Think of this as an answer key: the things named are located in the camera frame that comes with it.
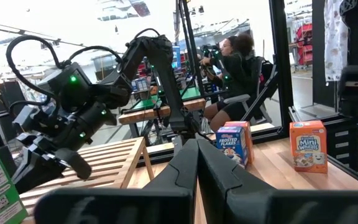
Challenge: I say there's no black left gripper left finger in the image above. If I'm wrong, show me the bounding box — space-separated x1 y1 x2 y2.
33 138 200 224

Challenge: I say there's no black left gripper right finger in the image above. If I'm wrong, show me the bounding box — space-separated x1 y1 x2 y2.
196 138 358 224

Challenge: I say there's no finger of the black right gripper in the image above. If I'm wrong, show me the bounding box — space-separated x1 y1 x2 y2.
12 145 67 194
54 147 93 181

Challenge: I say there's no wooden slatted shelf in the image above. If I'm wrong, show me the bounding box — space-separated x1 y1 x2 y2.
19 136 155 224

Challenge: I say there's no blue Frosted Flakes cereal box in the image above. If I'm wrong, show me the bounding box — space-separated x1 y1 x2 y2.
215 126 249 169

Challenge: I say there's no wooden background table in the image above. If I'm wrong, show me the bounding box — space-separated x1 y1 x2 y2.
118 98 207 126

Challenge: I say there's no black drawer cabinet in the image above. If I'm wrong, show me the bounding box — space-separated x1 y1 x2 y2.
324 116 358 172

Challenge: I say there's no black office chair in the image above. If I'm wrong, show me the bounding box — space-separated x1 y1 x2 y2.
223 55 280 125

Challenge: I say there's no person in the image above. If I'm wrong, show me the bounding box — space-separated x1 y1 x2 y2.
199 32 275 133

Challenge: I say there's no black metal stand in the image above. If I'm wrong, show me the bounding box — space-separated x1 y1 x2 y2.
337 0 358 121

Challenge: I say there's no red shelving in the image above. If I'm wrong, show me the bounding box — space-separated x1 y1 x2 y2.
295 23 313 67

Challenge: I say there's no white patterned cloth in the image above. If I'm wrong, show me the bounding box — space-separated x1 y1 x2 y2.
323 0 350 83

